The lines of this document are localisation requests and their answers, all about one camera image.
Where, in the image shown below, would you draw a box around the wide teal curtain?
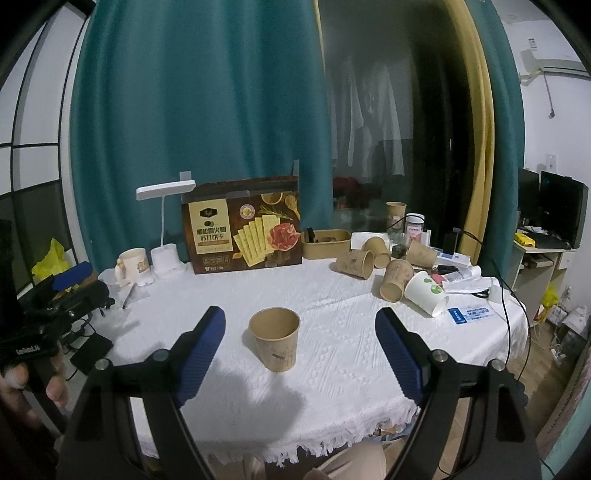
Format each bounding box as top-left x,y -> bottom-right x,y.
69,0 -> 334,278

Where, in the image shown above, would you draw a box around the white tablecloth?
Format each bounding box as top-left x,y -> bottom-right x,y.
95,257 -> 530,465

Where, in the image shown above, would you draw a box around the white desk lamp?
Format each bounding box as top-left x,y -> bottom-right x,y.
136,180 -> 197,278

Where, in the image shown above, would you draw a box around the cream ceramic mug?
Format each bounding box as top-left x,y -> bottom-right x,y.
115,248 -> 151,287

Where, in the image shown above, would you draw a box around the clear jar with pink label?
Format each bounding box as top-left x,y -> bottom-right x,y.
404,213 -> 426,244

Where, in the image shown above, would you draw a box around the black computer monitor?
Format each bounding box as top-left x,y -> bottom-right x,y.
539,170 -> 590,250

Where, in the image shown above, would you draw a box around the yellow plastic bag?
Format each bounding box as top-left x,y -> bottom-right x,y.
31,238 -> 74,292

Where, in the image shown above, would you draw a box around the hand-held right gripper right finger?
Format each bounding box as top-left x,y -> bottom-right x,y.
374,307 -> 542,480

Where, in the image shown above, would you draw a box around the blue and white card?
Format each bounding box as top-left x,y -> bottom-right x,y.
446,305 -> 494,326

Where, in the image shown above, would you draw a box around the black cable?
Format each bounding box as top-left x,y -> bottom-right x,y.
451,227 -> 528,385

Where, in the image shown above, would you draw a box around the hanging white clothes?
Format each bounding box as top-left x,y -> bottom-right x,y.
331,60 -> 403,178

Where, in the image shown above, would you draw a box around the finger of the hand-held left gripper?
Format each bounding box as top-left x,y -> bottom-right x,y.
31,261 -> 94,297
59,280 -> 115,320

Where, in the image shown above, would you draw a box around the brown cracker box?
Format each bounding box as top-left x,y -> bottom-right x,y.
181,176 -> 304,276

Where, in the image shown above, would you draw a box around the yellow curtain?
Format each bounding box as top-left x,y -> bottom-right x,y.
441,0 -> 493,241

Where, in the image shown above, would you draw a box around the white paper box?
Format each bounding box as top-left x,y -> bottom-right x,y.
350,231 -> 391,252

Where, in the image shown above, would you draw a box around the white green-print paper cup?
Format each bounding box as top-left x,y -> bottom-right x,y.
404,270 -> 450,319

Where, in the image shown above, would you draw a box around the beige rectangular container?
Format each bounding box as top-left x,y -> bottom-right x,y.
300,228 -> 352,260

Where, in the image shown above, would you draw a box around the black flat wallet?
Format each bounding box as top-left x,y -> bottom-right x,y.
69,333 -> 115,376

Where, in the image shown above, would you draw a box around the white air conditioner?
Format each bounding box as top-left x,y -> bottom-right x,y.
517,44 -> 591,85

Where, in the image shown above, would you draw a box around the narrow teal curtain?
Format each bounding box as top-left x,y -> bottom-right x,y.
470,0 -> 526,280

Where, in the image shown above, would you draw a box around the light wooden side desk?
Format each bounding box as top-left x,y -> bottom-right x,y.
512,237 -> 574,320

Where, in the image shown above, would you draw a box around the brown paper cup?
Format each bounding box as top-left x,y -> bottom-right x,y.
385,201 -> 408,232
361,236 -> 393,270
248,307 -> 301,373
335,248 -> 375,280
378,259 -> 415,304
405,240 -> 439,270

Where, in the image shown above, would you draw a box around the person's left hand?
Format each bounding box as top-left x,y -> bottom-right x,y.
0,355 -> 71,418

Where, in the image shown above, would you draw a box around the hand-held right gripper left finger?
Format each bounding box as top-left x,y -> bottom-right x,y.
58,305 -> 227,480

